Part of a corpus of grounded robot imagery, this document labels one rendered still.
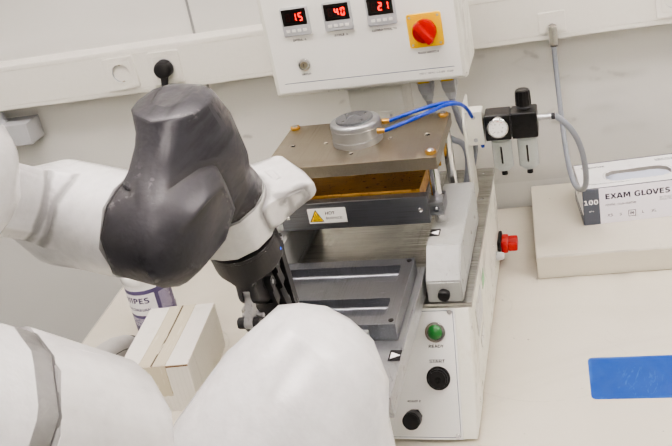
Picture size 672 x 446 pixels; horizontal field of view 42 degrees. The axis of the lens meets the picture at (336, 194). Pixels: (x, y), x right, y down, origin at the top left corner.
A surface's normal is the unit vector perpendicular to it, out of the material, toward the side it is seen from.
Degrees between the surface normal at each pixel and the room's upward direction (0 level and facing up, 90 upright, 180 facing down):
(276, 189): 19
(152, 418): 66
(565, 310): 0
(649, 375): 0
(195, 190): 45
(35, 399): 61
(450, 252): 41
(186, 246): 100
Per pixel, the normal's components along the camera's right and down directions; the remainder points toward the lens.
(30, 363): 0.72, -0.62
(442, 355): -0.29, 0.02
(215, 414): -0.49, -0.31
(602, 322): -0.18, -0.90
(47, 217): 0.39, 0.14
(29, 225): 0.90, 0.30
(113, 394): 0.81, -0.44
